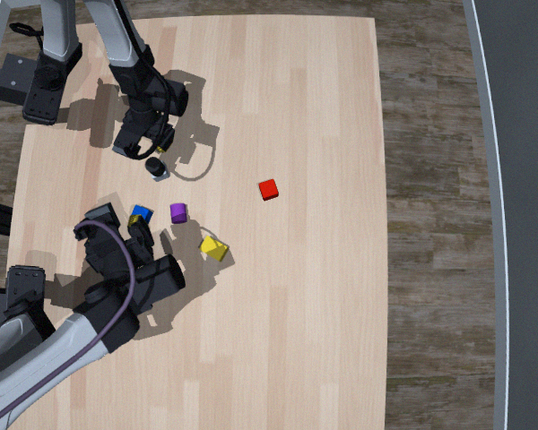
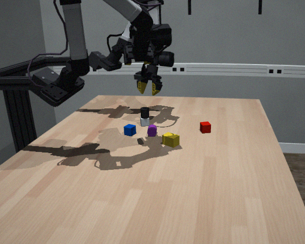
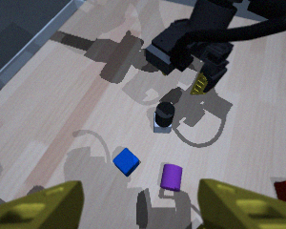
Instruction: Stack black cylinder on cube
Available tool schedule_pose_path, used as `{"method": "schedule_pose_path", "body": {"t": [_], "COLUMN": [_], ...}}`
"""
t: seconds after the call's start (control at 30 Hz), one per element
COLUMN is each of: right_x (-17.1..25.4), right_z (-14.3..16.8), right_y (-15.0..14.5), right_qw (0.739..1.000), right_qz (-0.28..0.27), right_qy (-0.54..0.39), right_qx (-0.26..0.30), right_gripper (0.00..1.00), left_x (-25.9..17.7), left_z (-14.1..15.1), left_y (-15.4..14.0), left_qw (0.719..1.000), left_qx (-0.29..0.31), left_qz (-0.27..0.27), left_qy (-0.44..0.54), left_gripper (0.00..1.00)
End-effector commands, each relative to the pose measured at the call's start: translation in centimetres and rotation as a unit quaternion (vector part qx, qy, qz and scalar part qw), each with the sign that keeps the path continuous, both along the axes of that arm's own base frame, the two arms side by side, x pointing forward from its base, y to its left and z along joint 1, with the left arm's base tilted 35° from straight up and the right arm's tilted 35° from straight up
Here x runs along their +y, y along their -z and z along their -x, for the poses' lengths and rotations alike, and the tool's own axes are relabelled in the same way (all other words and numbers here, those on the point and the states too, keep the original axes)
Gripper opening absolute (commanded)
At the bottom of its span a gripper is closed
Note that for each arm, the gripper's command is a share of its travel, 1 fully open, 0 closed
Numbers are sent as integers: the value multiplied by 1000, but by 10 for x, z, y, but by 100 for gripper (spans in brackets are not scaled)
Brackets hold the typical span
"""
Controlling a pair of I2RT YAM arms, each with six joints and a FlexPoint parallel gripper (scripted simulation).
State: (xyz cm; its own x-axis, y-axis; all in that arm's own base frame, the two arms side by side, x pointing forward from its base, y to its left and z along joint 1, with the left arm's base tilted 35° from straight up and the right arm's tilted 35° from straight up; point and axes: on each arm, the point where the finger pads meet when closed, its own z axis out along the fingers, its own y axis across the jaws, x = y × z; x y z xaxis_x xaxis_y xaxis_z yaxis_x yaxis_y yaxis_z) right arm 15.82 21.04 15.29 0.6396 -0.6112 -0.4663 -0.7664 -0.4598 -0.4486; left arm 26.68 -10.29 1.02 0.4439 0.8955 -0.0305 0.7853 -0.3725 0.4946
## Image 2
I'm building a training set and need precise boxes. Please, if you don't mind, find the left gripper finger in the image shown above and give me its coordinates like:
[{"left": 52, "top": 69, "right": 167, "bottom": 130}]
[
  {"left": 152, "top": 83, "right": 160, "bottom": 96},
  {"left": 138, "top": 81, "right": 147, "bottom": 94}
]

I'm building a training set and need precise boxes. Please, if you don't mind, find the purple cylinder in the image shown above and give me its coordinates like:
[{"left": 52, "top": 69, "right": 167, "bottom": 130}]
[{"left": 147, "top": 125, "right": 157, "bottom": 137}]

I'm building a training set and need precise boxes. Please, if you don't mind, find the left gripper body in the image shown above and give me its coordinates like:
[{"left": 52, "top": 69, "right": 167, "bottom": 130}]
[{"left": 137, "top": 65, "right": 163, "bottom": 91}]

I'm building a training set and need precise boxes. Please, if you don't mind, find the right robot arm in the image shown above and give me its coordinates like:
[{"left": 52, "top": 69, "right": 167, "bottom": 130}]
[{"left": 41, "top": 0, "right": 172, "bottom": 102}]

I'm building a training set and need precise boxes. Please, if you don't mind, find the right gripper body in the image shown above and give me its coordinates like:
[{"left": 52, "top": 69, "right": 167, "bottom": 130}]
[{"left": 124, "top": 44, "right": 154, "bottom": 65}]

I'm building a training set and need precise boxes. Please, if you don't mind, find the red cube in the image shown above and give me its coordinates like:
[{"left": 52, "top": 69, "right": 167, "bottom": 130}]
[{"left": 200, "top": 121, "right": 211, "bottom": 133}]

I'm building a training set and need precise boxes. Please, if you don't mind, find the yellow block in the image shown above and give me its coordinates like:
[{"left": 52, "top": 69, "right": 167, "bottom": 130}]
[{"left": 162, "top": 132, "right": 179, "bottom": 148}]

